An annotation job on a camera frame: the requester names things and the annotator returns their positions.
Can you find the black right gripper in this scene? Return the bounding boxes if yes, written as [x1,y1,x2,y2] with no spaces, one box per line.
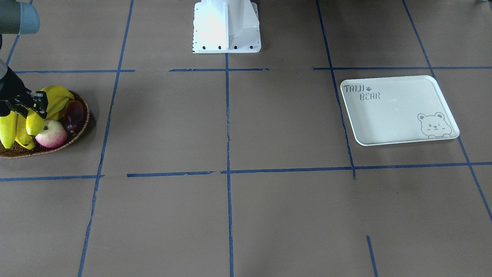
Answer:
[0,69,48,119]

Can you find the yellow banana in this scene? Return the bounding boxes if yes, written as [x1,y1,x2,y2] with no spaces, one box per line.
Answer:
[26,110,44,136]
[42,85,75,121]
[0,112,17,149]
[15,114,36,150]

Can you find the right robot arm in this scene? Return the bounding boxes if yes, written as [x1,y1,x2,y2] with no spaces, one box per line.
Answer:
[0,0,48,119]

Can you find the woven wicker basket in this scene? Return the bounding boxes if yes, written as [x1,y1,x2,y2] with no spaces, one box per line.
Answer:
[0,90,94,159]

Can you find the red and yellow apple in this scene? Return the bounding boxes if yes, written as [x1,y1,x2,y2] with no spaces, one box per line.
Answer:
[35,120,68,149]

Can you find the dark purple plum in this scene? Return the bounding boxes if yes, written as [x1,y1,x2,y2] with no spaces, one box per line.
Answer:
[63,100,86,134]

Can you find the white bear tray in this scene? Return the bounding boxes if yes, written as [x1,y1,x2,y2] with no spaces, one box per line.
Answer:
[340,75,460,147]

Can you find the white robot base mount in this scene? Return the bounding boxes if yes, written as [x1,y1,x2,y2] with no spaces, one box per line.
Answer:
[192,0,262,54]

